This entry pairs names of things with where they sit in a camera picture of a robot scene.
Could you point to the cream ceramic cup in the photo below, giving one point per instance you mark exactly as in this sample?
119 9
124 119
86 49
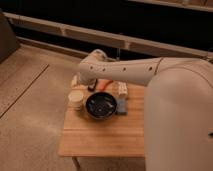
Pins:
76 99

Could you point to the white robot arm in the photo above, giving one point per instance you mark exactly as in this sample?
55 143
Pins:
97 66

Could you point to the dark ceramic bowl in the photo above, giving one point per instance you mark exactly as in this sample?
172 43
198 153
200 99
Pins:
101 105

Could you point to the orange carrot toy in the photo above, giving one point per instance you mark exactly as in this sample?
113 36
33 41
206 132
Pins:
103 84

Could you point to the white cube with dots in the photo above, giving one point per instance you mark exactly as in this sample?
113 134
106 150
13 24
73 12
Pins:
122 90

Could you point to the blue sponge block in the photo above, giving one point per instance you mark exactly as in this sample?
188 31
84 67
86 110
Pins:
121 106

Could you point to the wooden table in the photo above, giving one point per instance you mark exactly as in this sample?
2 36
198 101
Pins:
117 136

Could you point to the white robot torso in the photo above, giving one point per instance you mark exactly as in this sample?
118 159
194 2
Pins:
178 118

